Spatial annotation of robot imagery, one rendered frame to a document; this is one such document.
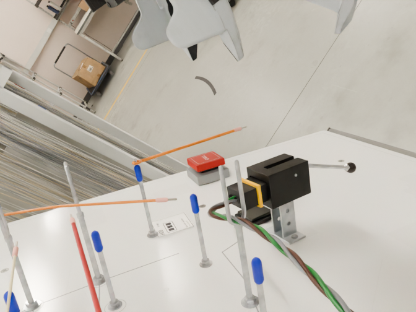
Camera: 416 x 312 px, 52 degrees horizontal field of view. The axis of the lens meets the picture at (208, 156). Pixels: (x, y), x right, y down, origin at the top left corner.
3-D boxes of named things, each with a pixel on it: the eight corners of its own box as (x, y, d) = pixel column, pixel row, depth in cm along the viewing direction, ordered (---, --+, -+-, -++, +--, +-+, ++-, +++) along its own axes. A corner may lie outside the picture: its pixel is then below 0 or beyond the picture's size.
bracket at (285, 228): (306, 237, 50) (302, 198, 48) (290, 244, 49) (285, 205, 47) (280, 223, 54) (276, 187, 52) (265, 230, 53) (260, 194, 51)
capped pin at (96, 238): (109, 301, 44) (88, 228, 41) (124, 300, 44) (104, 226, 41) (106, 311, 43) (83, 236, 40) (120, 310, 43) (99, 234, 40)
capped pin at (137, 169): (160, 233, 56) (143, 156, 53) (152, 238, 55) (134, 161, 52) (152, 231, 57) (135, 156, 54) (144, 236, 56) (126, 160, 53)
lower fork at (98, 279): (90, 279, 49) (56, 163, 44) (105, 273, 49) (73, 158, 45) (92, 288, 47) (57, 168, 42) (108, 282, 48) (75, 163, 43)
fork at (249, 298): (253, 293, 42) (232, 156, 37) (264, 302, 40) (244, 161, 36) (236, 302, 41) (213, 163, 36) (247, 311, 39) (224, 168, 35)
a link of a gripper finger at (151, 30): (146, 77, 46) (105, 2, 40) (186, 44, 48) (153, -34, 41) (163, 86, 44) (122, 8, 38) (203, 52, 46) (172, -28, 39)
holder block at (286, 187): (311, 192, 49) (308, 160, 48) (272, 210, 47) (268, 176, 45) (287, 183, 53) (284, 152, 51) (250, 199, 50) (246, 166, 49)
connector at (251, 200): (278, 195, 48) (276, 179, 47) (243, 212, 45) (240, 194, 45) (261, 189, 50) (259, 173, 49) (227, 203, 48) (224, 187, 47)
